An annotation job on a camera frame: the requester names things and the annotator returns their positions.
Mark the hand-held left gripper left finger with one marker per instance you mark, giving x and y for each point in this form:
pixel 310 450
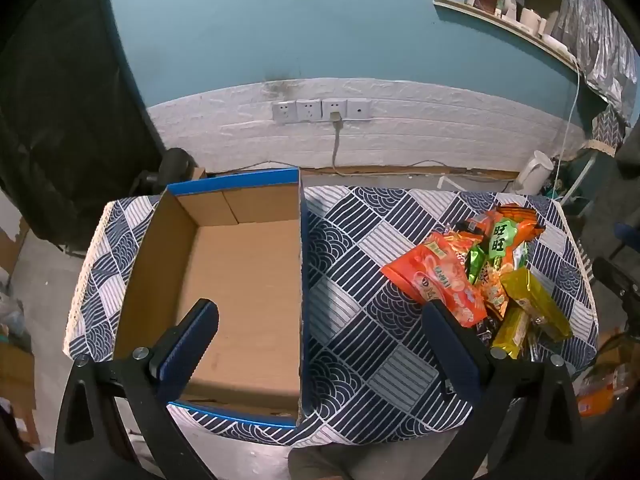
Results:
pixel 192 340

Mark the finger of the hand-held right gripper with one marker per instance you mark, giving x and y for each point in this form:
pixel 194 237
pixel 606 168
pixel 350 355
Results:
pixel 627 235
pixel 617 280

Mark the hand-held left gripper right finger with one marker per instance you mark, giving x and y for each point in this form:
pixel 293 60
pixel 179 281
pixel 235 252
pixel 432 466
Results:
pixel 452 355

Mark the black snack packet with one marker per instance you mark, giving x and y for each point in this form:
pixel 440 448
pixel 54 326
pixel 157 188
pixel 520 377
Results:
pixel 484 330

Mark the gold foil snack packet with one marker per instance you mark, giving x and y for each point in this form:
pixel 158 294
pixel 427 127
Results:
pixel 537 302
pixel 510 332

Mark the blue cardboard box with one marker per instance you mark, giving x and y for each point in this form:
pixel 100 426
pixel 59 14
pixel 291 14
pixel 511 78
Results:
pixel 240 285

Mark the red and yellow snack packet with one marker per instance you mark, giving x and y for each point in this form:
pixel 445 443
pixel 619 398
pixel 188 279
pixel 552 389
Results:
pixel 492 285

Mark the large orange snack packet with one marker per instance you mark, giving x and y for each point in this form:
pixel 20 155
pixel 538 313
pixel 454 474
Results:
pixel 430 275

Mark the green snack packet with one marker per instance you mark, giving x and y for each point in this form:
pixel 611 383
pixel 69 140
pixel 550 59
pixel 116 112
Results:
pixel 475 262

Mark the orange snack packet dark end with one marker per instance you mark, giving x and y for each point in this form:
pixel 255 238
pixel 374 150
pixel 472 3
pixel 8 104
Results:
pixel 529 230

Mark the orange packet with green label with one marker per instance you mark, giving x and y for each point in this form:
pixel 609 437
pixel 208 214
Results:
pixel 500 242

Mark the small orange snack packet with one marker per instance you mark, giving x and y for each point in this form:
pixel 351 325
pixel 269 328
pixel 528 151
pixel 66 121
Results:
pixel 475 222

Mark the blue patterned tablecloth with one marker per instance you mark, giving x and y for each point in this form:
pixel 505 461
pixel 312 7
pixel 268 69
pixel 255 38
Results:
pixel 360 320

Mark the patterned cloth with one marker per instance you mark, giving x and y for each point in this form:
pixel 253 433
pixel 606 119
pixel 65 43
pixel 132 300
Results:
pixel 607 130

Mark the white kettle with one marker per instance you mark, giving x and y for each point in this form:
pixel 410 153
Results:
pixel 532 172

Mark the orange drink bottle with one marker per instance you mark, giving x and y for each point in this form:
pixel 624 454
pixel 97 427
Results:
pixel 595 402

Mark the white plastic strip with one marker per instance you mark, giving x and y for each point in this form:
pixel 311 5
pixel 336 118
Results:
pixel 450 182

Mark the flat cardboard pieces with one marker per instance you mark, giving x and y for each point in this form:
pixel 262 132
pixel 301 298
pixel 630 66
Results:
pixel 15 375

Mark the silver foil curtain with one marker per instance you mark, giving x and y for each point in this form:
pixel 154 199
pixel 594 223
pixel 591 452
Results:
pixel 600 35

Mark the white wall socket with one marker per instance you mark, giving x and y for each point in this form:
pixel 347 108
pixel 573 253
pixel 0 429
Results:
pixel 308 110
pixel 358 108
pixel 334 106
pixel 283 111

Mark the white wall shelf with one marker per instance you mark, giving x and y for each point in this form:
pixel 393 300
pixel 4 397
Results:
pixel 500 19

